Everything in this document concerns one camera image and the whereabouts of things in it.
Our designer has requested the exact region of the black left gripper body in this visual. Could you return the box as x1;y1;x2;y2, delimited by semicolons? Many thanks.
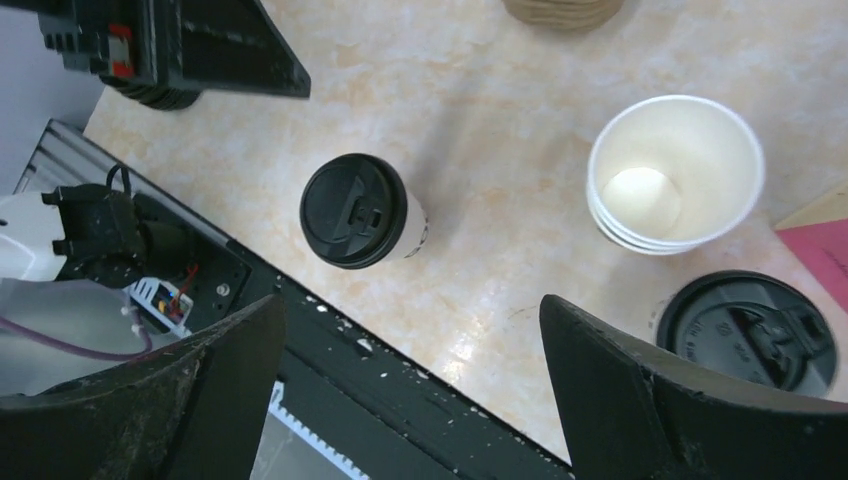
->
1;0;176;89

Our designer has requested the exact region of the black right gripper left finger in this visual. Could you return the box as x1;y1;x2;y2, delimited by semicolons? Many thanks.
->
1;295;286;479

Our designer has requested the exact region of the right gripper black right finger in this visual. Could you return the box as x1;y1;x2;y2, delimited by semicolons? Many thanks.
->
539;294;847;479

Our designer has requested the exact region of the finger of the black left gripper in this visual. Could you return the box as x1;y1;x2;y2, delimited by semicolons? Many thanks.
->
168;0;311;99

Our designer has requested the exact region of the black cup lid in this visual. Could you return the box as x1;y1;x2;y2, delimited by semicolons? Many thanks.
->
655;270;838;398
299;153;408;270

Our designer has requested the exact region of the stack of paper cups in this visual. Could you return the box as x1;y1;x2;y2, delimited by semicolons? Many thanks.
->
585;94;766;256

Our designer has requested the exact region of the stack of black lids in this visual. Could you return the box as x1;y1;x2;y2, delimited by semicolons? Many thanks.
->
115;84;201;111

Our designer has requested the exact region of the kraft pink paper bag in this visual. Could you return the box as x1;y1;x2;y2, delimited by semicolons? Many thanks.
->
774;183;847;311

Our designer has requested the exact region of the brown cardboard cup carrier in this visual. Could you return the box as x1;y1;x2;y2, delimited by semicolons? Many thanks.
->
502;0;625;32

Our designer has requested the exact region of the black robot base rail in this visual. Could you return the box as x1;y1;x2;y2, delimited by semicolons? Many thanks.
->
18;120;572;479

